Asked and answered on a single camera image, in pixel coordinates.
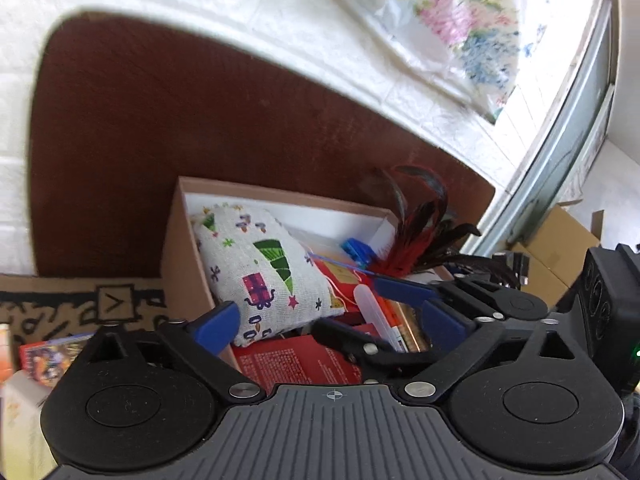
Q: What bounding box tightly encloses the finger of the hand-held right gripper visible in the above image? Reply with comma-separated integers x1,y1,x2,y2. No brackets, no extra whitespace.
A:
374,267,506,318
311,319,433,368

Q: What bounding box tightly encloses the printed white cloth pouch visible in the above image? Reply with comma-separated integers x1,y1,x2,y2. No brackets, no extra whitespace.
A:
192,202,346,348

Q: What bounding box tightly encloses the colourful printed small box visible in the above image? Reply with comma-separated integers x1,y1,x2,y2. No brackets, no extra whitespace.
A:
19,334,96,388

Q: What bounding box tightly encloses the white carton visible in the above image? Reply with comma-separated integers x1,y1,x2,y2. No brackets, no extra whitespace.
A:
0,370,58,480

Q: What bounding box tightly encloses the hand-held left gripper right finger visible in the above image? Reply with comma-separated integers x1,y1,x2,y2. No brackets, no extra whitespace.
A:
397,300,596,406

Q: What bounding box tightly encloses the red and black feather toy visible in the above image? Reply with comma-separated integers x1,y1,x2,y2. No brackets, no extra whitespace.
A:
367,164,521,286

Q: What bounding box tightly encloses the brown cardboard carton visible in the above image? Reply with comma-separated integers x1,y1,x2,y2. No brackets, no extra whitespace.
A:
510,204,606,306

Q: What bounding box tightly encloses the red printed packet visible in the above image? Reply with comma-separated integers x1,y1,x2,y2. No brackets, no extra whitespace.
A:
310,255,381,313

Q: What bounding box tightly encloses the floral plastic bag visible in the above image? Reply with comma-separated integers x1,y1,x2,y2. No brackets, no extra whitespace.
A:
295,0,531,123

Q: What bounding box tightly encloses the cardboard box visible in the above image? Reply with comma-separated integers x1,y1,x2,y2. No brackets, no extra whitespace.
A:
160,176,456,376

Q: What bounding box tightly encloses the small blue plastic item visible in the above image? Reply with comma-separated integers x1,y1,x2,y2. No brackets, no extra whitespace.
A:
341,239,373,263

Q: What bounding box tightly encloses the grey metal door frame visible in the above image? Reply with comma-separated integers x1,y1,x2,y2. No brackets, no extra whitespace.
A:
465,0,621,261

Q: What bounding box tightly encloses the gold foil packet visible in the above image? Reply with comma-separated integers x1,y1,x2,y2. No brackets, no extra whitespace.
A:
390,300,431,356

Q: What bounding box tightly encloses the red paper packet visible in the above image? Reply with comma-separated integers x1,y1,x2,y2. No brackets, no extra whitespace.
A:
234,335,363,388

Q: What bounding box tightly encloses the patterned brown mat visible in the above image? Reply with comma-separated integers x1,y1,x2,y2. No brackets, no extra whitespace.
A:
0,274,168,341

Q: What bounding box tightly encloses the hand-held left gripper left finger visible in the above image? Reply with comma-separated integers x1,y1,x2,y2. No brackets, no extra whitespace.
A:
75,301,266,403

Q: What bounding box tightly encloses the white plastic tube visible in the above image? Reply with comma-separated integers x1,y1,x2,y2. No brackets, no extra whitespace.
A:
352,284,401,351

